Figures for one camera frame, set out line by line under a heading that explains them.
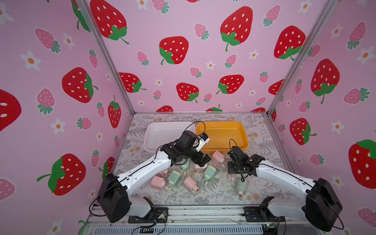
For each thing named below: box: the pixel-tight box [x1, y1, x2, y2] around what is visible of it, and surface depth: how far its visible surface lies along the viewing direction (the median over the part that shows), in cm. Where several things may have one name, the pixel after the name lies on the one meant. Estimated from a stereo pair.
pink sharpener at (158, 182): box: [150, 175, 166, 189], surface depth 80 cm
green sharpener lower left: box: [167, 170, 182, 191], surface depth 81 cm
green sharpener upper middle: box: [181, 164, 190, 176], surface depth 87 cm
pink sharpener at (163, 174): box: [156, 169, 170, 178], surface depth 84 cm
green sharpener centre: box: [203, 165, 217, 186], surface depth 84 cm
